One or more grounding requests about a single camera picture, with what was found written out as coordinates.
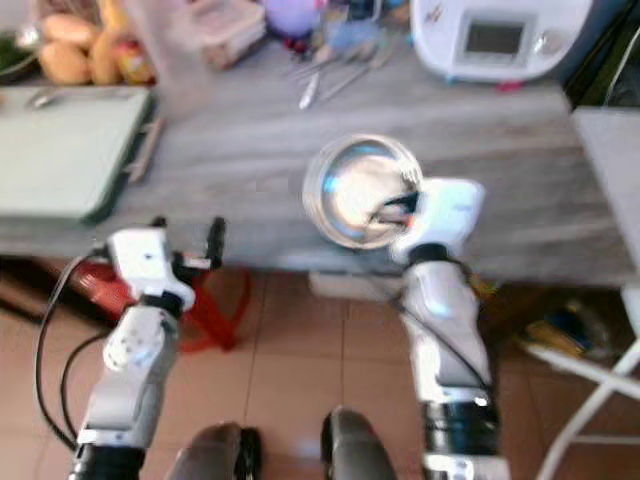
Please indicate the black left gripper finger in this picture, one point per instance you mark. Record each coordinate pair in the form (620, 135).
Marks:
(158, 224)
(216, 240)

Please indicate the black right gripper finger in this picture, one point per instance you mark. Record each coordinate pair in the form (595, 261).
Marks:
(380, 214)

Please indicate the stainless steel bowl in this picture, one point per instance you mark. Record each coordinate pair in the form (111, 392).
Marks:
(350, 190)

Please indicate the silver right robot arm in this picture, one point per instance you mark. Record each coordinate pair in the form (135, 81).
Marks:
(445, 330)

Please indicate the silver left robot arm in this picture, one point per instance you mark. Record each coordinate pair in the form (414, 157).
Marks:
(135, 380)

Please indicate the brown wooden stick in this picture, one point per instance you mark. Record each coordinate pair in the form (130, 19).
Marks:
(147, 150)

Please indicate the white box under table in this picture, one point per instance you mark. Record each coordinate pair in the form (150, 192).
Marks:
(350, 288)

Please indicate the red plastic stool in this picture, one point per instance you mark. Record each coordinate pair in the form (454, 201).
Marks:
(110, 290)

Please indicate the pale green cutting board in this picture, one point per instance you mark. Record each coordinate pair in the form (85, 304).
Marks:
(60, 150)

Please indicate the steel cutlery piece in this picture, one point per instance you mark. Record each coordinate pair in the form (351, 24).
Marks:
(345, 80)

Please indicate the steel table knife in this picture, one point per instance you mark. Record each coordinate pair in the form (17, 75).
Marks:
(308, 92)

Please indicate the clear plastic cup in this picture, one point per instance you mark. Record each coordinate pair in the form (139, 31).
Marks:
(175, 70)

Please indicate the white kitchen appliance with screen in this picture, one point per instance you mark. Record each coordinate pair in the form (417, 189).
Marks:
(440, 50)

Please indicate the red labelled jar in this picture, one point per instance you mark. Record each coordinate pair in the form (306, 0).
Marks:
(133, 62)

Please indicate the steel spoon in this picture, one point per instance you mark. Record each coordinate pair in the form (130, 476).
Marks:
(45, 98)

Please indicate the tan bread roll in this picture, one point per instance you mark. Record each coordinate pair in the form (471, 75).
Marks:
(72, 30)
(105, 60)
(64, 65)

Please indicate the blue plastic object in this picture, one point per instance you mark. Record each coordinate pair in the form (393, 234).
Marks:
(348, 38)

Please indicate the grey robot left leg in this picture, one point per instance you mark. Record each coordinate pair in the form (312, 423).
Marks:
(210, 455)

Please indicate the grey robot leg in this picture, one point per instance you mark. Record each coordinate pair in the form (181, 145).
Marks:
(210, 455)
(360, 450)

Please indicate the yellow blue packet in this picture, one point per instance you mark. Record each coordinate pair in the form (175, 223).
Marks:
(555, 335)

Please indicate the clear pink food container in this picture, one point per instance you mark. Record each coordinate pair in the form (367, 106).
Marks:
(232, 30)

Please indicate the dark green plate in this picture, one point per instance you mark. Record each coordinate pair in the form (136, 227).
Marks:
(15, 60)

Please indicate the purple round object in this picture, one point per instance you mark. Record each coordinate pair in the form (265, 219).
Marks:
(290, 15)

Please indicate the grey robot right leg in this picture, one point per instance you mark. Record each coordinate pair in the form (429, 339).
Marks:
(360, 450)

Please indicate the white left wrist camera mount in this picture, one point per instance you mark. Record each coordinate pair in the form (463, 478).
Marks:
(140, 260)

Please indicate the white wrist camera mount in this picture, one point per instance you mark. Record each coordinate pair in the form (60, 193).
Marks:
(450, 210)
(140, 260)

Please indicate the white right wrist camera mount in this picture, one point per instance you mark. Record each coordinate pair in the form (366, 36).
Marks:
(450, 210)

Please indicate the white metal chair frame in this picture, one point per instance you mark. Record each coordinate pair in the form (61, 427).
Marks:
(575, 360)

